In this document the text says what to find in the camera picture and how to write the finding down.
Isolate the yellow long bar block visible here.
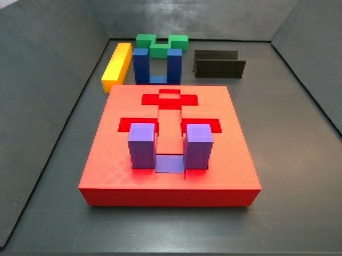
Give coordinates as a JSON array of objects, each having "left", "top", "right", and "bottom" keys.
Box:
[{"left": 102, "top": 42, "right": 132, "bottom": 93}]

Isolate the dark blue U-shaped block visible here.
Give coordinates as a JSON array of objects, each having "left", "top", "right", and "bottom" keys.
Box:
[{"left": 132, "top": 48, "right": 183, "bottom": 85}]

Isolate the black angled bracket holder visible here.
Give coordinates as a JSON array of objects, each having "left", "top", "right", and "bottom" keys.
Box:
[{"left": 194, "top": 50, "right": 246, "bottom": 79}]

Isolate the green stepped block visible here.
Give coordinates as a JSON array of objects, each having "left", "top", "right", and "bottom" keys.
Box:
[{"left": 135, "top": 34, "right": 188, "bottom": 58}]

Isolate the purple U-shaped block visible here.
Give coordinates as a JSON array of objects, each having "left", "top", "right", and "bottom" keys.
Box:
[{"left": 128, "top": 123, "right": 214, "bottom": 174}]

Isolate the red slotted board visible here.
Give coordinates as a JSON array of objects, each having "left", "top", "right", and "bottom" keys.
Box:
[{"left": 79, "top": 85, "right": 262, "bottom": 207}]

